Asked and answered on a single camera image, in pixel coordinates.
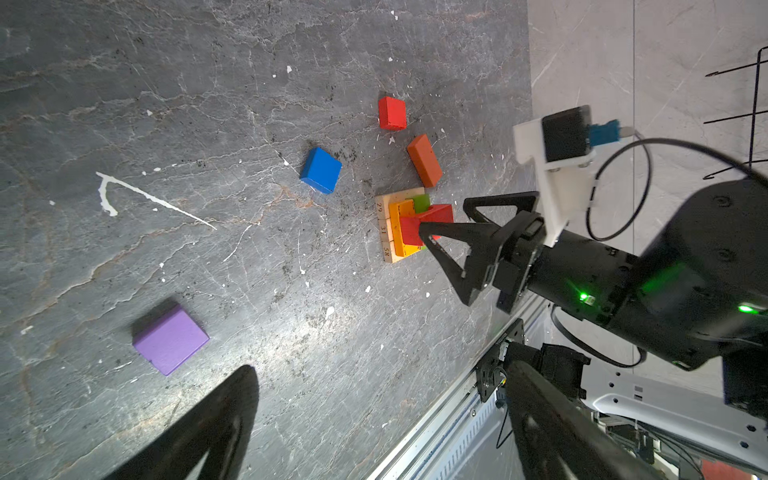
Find small purple block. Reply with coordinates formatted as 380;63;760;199
133;305;210;376

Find small blue cube block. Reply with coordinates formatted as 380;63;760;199
300;147;342;194

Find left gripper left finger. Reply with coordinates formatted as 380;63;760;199
107;365;259;479

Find orange-red wood block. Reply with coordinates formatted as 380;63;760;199
407;134;443;188

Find small red cube block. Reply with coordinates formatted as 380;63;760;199
378;96;407;131

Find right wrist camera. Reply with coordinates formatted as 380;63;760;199
513;105;635;247

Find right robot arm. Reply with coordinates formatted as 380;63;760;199
418;178;767;419

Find long natural wood block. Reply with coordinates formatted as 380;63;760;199
381;240;403;263

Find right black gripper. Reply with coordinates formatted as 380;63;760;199
418;191;546;314

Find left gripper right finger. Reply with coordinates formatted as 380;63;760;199
506;361;659;479

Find aluminium front rail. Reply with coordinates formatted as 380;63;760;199
368;293;548;479

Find orange-yellow wood block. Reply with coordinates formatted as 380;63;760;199
388;199;423;258

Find red rectangular wood block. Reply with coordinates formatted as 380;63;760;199
399;203;455;247

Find black wire hook rack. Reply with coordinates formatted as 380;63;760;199
702;46;767;172

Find green wood block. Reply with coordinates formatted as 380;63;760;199
411;194;431;214

